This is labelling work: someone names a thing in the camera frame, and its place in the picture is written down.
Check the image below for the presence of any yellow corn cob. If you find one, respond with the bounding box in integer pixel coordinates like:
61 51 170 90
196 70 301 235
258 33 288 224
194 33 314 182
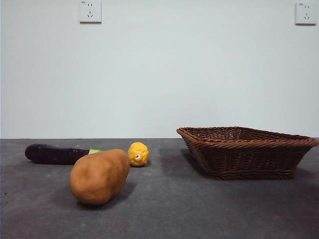
128 142 150 167

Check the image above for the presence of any brown potato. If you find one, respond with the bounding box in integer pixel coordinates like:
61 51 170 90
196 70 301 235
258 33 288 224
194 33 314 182
69 148 131 206

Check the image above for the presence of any brown woven wicker basket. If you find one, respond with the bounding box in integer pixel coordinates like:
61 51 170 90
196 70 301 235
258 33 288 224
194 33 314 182
176 126 319 180

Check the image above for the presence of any purple eggplant with green stem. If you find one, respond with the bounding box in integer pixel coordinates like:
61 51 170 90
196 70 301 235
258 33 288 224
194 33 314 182
24 143 103 165

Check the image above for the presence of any white wall power outlet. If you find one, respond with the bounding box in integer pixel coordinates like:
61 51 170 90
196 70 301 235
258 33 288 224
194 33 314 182
295 1 314 25
79 0 102 24

